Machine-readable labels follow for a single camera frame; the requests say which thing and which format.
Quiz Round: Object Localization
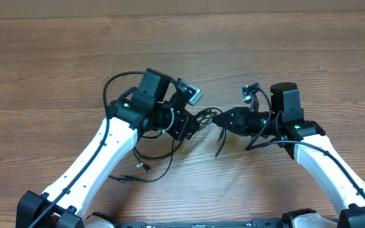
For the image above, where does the thin black audio cable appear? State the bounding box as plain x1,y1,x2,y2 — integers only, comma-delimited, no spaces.
108,120,227,184

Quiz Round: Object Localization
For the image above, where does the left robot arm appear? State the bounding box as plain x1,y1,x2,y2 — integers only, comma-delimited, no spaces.
15,68,203,227

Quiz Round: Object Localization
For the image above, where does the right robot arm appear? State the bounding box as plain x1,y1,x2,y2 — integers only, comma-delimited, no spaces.
212,82,365,227

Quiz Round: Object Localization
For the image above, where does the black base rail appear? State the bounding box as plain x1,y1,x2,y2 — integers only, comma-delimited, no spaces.
116,218,293,228

